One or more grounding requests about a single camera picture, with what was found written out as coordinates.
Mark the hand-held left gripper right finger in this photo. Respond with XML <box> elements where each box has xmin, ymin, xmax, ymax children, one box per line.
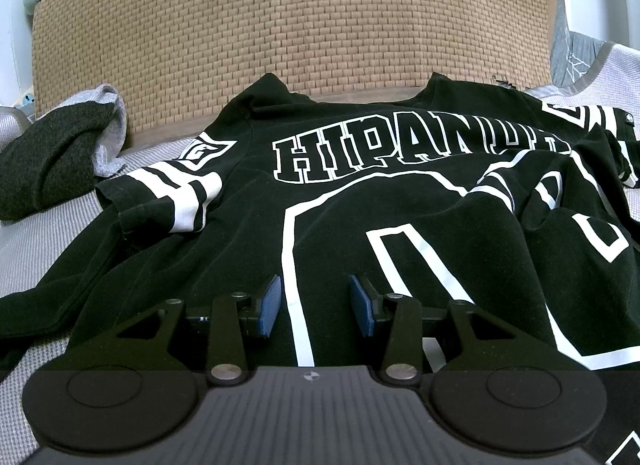
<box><xmin>348</xmin><ymin>273</ymin><xmax>556</xmax><ymax>386</ymax></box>

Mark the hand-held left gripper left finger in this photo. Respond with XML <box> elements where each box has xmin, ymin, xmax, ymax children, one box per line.
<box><xmin>72</xmin><ymin>272</ymin><xmax>284</xmax><ymax>386</ymax></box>

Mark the black white-print shirt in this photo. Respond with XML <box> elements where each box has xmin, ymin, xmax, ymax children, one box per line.
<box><xmin>0</xmin><ymin>72</ymin><xmax>640</xmax><ymax>465</ymax></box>

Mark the dark grey sweatshirt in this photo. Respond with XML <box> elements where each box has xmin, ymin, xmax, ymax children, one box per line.
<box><xmin>0</xmin><ymin>84</ymin><xmax>128</xmax><ymax>223</ymax></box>

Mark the tan woven headboard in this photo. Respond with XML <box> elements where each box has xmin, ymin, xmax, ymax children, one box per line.
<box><xmin>30</xmin><ymin>0</ymin><xmax>563</xmax><ymax>148</ymax></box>

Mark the grey patterned cloth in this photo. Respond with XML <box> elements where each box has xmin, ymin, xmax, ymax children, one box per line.
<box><xmin>547</xmin><ymin>0</ymin><xmax>621</xmax><ymax>90</ymax></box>

